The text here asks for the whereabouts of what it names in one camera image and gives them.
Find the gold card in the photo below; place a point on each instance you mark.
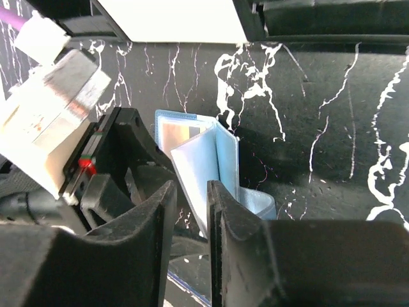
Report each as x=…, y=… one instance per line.
x=172, y=132

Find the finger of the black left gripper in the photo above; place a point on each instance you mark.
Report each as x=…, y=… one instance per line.
x=144, y=168

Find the black right card tray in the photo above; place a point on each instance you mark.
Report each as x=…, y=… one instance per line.
x=324, y=21

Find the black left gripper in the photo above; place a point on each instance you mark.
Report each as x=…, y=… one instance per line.
x=91, y=188

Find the black card tray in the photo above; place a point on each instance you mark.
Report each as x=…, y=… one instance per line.
x=81, y=18
x=324, y=21

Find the black left card tray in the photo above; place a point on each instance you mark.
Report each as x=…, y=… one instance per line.
x=81, y=18

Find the blue card holder wallet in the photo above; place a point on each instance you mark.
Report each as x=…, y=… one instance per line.
x=212, y=155

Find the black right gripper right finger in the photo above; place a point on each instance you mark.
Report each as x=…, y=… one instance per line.
x=302, y=263

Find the white middle card tray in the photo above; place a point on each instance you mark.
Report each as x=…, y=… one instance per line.
x=193, y=21

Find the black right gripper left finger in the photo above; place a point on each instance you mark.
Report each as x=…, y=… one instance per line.
x=121, y=263

